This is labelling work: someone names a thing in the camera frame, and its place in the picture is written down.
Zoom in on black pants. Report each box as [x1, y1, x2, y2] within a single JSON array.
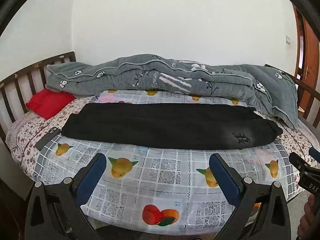
[[35, 103, 283, 151]]

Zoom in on wooden bed frame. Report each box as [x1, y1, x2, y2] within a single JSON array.
[[5, 95, 316, 180]]

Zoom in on dark wooden headboard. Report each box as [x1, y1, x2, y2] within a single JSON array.
[[0, 51, 76, 140]]

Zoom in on red pillow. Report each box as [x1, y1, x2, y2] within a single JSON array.
[[26, 89, 76, 120]]

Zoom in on grey floral quilt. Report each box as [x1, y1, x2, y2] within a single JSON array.
[[46, 54, 298, 130]]

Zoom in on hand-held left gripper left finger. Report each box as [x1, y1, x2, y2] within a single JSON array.
[[25, 152, 108, 240]]

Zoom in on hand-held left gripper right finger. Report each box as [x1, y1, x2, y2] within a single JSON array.
[[209, 153, 292, 240]]

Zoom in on person's right hand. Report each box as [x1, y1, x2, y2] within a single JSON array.
[[299, 195, 320, 238]]

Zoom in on fruit print plastic mat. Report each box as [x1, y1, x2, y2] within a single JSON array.
[[37, 89, 304, 236]]

